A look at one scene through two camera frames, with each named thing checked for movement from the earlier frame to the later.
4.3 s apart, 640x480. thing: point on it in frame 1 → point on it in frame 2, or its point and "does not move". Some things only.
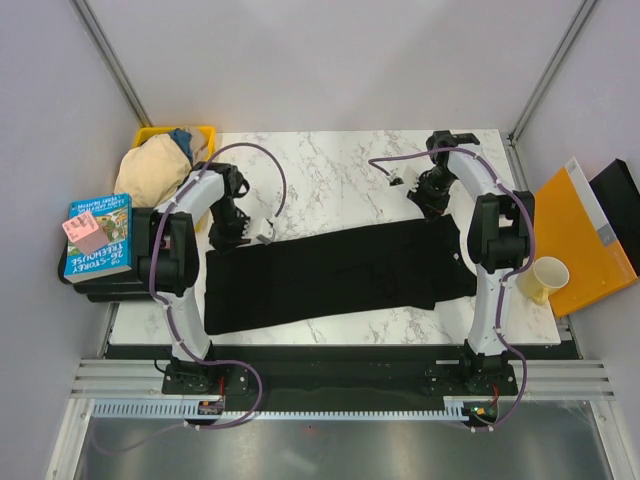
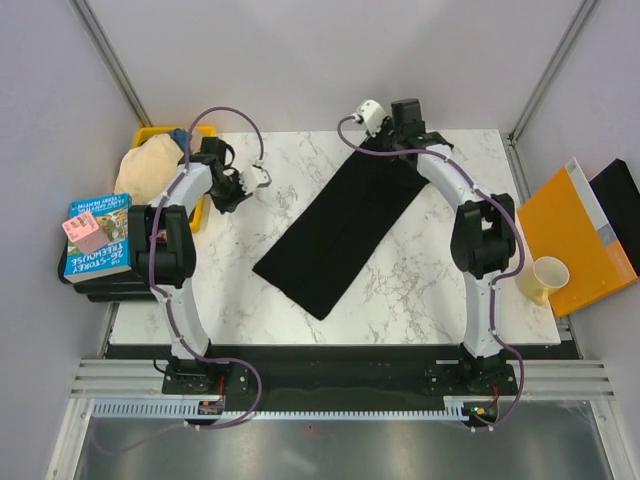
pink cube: x=85 y=234 does not move
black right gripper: x=429 y=208 → x=374 y=141
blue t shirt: x=183 y=138 does not move
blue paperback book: x=114 y=216 does not move
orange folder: x=571 y=226 does not move
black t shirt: x=375 y=271 → x=336 y=240
